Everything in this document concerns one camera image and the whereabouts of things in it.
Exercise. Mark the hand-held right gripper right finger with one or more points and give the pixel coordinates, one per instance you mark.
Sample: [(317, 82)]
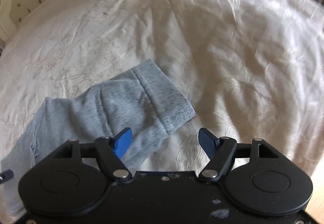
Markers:
[(206, 139)]

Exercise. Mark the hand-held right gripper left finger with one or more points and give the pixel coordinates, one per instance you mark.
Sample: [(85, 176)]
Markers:
[(124, 141)]

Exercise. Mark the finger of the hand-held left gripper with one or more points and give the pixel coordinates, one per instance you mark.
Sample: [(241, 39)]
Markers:
[(7, 175)]

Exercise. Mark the grey pants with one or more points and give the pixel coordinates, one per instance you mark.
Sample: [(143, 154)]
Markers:
[(121, 97)]

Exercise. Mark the white embroidered bedspread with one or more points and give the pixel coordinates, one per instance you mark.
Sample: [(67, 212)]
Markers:
[(202, 49)]

